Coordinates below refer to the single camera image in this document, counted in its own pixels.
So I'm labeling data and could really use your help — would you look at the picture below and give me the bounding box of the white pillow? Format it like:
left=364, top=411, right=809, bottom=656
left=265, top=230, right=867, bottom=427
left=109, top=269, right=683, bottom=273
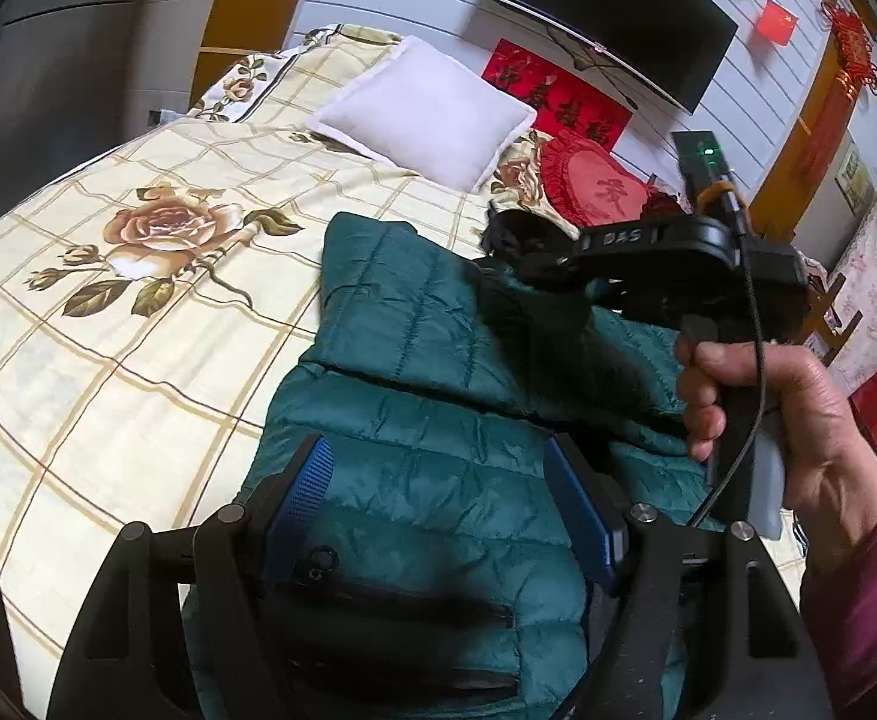
left=307, top=36, right=539, bottom=192

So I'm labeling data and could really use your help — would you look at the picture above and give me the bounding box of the person's right forearm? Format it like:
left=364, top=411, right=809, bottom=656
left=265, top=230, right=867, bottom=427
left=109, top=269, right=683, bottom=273
left=797, top=480, right=877, bottom=720

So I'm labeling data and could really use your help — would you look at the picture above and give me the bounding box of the black cable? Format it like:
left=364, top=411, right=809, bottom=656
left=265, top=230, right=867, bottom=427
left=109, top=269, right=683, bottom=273
left=689, top=184, right=773, bottom=530

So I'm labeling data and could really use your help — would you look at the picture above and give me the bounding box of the red hanging banner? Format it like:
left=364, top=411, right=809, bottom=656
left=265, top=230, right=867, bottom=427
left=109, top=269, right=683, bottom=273
left=794, top=82, right=840, bottom=181

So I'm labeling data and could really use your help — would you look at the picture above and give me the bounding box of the green quilted down jacket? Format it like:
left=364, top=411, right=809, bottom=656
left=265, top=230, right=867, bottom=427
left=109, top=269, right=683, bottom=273
left=179, top=210, right=717, bottom=720

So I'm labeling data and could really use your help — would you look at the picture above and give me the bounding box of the red wall poster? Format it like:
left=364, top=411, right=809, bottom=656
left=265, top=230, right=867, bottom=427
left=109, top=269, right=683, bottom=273
left=482, top=39, right=633, bottom=151

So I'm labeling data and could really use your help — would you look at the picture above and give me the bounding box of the grey wardrobe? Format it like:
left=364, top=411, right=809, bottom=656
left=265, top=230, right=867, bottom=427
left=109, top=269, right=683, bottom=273
left=0, top=0, right=237, bottom=188

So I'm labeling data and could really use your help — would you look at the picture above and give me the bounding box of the floral checked bed sheet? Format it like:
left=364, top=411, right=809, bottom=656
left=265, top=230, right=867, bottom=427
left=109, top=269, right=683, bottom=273
left=0, top=24, right=582, bottom=698

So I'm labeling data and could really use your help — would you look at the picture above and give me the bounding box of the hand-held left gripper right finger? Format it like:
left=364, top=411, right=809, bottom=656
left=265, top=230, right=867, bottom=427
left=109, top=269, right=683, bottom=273
left=543, top=431, right=837, bottom=720

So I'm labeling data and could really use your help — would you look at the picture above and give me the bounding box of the small red flag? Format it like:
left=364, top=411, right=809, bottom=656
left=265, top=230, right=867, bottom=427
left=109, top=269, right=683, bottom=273
left=755, top=0, right=801, bottom=42

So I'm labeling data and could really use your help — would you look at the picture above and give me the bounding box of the wooden shelf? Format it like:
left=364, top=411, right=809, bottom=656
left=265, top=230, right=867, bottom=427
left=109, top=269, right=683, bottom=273
left=802, top=259, right=863, bottom=368

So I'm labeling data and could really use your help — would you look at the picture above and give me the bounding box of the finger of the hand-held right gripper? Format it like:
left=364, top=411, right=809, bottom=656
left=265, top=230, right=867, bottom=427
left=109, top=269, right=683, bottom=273
left=485, top=208, right=563, bottom=254
left=509, top=240, right=597, bottom=297

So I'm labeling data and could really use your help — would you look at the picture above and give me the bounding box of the person's right hand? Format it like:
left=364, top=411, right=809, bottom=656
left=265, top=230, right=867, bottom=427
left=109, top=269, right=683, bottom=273
left=674, top=337, right=877, bottom=578

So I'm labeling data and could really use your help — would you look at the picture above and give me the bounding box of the yellow wall sign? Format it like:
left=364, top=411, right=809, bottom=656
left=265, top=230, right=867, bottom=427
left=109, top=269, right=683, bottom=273
left=836, top=139, right=875, bottom=211

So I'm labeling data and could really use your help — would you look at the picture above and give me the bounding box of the red knot ornament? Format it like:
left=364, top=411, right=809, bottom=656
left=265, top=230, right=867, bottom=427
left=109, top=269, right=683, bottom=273
left=821, top=0, right=877, bottom=98

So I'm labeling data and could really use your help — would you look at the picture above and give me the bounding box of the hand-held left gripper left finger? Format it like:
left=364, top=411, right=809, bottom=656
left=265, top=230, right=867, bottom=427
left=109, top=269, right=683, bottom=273
left=47, top=433, right=335, bottom=720

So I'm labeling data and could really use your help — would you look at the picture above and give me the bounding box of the red embroidered cushion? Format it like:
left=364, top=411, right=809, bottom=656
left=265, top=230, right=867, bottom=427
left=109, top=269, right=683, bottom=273
left=539, top=129, right=690, bottom=230

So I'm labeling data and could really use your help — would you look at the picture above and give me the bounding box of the black television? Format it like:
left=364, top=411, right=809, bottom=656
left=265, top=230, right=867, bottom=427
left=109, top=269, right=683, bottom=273
left=479, top=0, right=740, bottom=115

